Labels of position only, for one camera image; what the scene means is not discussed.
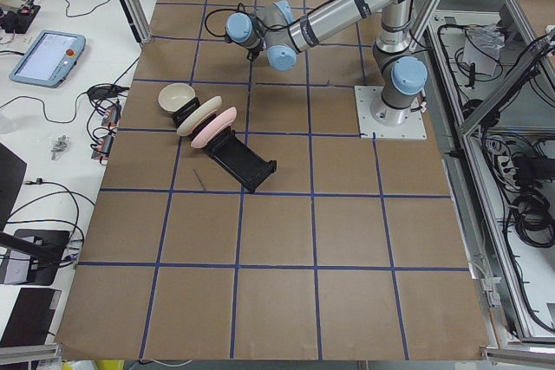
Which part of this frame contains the black mouse-like device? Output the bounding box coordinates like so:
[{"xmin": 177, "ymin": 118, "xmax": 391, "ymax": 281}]
[{"xmin": 87, "ymin": 84, "xmax": 129, "ymax": 101}]

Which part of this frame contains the black monitor stand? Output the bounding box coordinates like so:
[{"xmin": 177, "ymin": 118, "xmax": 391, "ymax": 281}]
[{"xmin": 1, "ymin": 146, "xmax": 69, "ymax": 286}]

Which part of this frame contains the near teach pendant tablet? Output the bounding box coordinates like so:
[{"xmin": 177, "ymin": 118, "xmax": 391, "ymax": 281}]
[{"xmin": 9, "ymin": 30, "xmax": 87, "ymax": 88}]

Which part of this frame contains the white paper cup bag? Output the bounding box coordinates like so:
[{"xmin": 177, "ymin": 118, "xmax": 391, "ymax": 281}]
[{"xmin": 462, "ymin": 24, "xmax": 505, "ymax": 76}]

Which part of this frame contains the cream bowl in rack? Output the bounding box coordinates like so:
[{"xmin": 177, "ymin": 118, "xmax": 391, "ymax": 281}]
[{"xmin": 158, "ymin": 83, "xmax": 196, "ymax": 114}]

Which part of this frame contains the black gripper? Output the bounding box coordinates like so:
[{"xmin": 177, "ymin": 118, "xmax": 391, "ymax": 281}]
[{"xmin": 247, "ymin": 49, "xmax": 261, "ymax": 61}]

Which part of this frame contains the cream plate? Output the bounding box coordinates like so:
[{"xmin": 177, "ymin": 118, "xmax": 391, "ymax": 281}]
[{"xmin": 177, "ymin": 96, "xmax": 222, "ymax": 136}]

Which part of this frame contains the pink plate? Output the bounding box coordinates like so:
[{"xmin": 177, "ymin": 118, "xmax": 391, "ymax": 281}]
[{"xmin": 190, "ymin": 107, "xmax": 237, "ymax": 149}]

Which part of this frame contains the metal screws pile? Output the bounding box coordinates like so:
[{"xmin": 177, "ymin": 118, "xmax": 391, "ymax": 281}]
[{"xmin": 50, "ymin": 135, "xmax": 69, "ymax": 160}]

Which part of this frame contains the black electronics box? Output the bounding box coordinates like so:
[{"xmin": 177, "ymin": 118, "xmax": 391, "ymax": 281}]
[{"xmin": 1, "ymin": 4, "xmax": 41, "ymax": 34}]

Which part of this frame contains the brown paper table mat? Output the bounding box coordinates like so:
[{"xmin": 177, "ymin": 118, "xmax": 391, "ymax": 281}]
[{"xmin": 56, "ymin": 0, "xmax": 491, "ymax": 360}]

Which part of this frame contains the black dish rack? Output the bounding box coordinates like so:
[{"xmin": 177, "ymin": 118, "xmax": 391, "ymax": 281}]
[{"xmin": 172, "ymin": 97, "xmax": 277, "ymax": 193}]

